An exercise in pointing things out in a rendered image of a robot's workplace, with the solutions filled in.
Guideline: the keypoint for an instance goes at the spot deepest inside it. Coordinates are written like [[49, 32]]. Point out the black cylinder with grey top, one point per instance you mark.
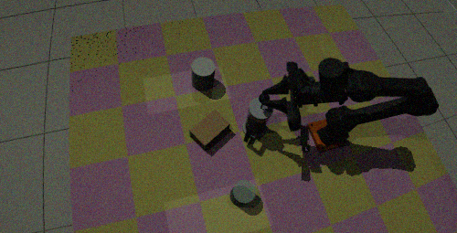
[[203, 72]]

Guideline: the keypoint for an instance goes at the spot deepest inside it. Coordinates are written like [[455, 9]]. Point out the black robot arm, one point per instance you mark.
[[338, 82]]

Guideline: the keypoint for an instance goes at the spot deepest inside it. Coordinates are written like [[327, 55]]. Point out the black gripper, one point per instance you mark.
[[290, 108]]

